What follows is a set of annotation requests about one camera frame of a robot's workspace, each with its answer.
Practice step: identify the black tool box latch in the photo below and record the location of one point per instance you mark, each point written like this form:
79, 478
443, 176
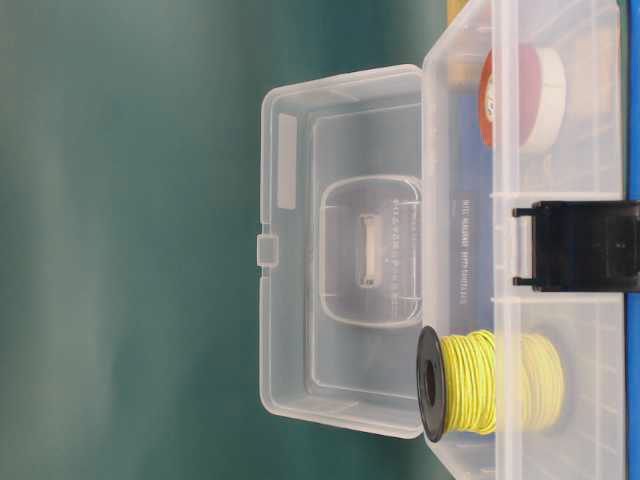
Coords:
583, 246

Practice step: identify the white tape roll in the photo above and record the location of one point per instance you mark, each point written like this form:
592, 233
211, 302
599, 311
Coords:
543, 102

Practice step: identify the yellow wire spool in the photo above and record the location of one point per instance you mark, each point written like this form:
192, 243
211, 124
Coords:
457, 383

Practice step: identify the clear plastic tool box base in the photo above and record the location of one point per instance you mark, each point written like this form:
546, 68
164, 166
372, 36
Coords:
475, 174

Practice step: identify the clear plastic tool box lid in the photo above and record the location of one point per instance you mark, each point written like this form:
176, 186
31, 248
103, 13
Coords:
340, 250

